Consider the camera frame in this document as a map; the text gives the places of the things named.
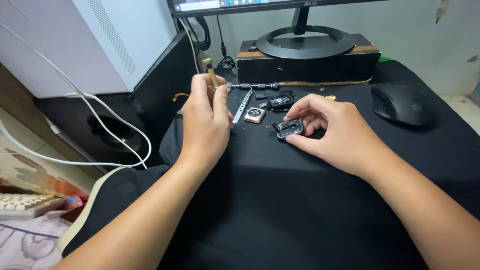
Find person's right hand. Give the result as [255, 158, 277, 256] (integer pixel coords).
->
[283, 94, 391, 178]

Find person's left hand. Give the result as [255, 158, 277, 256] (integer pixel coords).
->
[176, 73, 235, 172]

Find gold precision screwdriver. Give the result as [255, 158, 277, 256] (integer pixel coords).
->
[202, 58, 220, 91]

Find black watch back housing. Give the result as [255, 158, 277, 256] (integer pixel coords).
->
[271, 117, 304, 141]

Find silver metal pry tool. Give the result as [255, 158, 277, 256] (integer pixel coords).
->
[232, 87, 254, 124]

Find rose gold smartwatch case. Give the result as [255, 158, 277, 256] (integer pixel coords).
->
[243, 107, 266, 124]

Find black computer mouse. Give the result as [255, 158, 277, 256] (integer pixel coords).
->
[370, 84, 433, 127]

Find black precision screwdriver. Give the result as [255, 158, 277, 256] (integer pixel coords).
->
[226, 82, 281, 92]

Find black watch inner module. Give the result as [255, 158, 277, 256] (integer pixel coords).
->
[266, 93, 295, 112]

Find black wooden riser box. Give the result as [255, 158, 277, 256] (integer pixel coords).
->
[236, 33, 382, 88]

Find black subwoofer speaker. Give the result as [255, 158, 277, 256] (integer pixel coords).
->
[35, 31, 199, 170]

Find black cloth with cream trim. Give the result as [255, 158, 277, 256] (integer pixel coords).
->
[60, 59, 480, 270]

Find white computer case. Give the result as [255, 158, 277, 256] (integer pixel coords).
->
[0, 0, 178, 99]

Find beige keyboard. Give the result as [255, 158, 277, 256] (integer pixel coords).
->
[0, 193, 67, 220]

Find floral bedsheet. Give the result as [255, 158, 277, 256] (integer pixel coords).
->
[0, 129, 91, 270]

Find thin black cable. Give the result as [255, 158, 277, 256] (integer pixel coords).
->
[215, 15, 236, 70]

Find white cable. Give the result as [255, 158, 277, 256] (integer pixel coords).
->
[0, 22, 152, 170]

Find cream cable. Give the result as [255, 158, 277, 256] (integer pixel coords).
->
[178, 17, 202, 74]

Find thick black looped cable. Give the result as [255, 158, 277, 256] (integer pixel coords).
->
[176, 16, 212, 52]

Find black monitor with ring stand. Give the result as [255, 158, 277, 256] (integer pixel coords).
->
[167, 0, 391, 60]

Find white wall plug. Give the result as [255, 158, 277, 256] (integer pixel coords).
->
[434, 0, 450, 24]

